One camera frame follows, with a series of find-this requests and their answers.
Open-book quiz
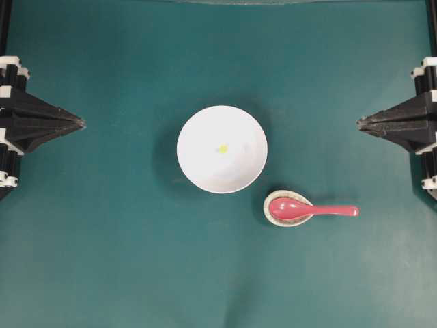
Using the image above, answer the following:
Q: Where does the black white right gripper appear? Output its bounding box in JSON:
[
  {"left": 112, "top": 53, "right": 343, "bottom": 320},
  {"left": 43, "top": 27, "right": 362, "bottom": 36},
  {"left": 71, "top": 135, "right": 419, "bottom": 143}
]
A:
[{"left": 356, "top": 56, "right": 437, "bottom": 201}]

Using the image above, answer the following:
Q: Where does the yellow hexagonal prism block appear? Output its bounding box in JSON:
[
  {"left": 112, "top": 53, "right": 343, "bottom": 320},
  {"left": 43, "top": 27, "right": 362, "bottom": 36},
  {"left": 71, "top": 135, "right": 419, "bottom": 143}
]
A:
[{"left": 218, "top": 145, "right": 228, "bottom": 154}]

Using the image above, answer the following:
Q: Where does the speckled ceramic spoon rest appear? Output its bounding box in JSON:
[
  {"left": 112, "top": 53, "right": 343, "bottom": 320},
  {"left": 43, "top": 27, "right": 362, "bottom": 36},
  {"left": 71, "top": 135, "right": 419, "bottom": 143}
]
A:
[{"left": 262, "top": 189, "right": 313, "bottom": 228}]

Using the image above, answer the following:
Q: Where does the black right frame rail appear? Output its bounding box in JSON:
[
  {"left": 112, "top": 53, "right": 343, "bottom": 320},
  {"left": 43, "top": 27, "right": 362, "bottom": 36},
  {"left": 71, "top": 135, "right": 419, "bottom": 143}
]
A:
[{"left": 425, "top": 0, "right": 437, "bottom": 57}]

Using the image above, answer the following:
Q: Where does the black left frame rail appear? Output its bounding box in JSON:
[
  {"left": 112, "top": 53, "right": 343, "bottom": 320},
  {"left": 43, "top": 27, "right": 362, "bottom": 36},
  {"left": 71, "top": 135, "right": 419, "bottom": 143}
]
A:
[{"left": 0, "top": 0, "right": 12, "bottom": 56}]

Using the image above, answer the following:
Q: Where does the white round bowl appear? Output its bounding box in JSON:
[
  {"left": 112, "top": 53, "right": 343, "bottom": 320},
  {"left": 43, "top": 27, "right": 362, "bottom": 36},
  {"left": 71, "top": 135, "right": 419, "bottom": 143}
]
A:
[{"left": 176, "top": 105, "right": 268, "bottom": 194}]

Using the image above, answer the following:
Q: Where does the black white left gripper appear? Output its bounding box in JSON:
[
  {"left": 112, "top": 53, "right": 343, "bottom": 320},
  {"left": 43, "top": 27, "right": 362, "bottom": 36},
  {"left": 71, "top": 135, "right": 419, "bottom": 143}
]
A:
[{"left": 1, "top": 55, "right": 84, "bottom": 200}]

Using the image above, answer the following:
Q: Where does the red plastic soup spoon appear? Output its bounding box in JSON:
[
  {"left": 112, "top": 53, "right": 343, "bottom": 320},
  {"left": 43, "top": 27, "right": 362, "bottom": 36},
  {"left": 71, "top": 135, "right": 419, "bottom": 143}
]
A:
[{"left": 269, "top": 197, "right": 359, "bottom": 220}]

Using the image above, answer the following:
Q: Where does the black frame rail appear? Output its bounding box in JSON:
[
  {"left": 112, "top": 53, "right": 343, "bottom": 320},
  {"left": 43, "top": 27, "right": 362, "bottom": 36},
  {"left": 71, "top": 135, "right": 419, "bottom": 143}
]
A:
[
  {"left": 425, "top": 0, "right": 437, "bottom": 57},
  {"left": 0, "top": 0, "right": 12, "bottom": 56}
]

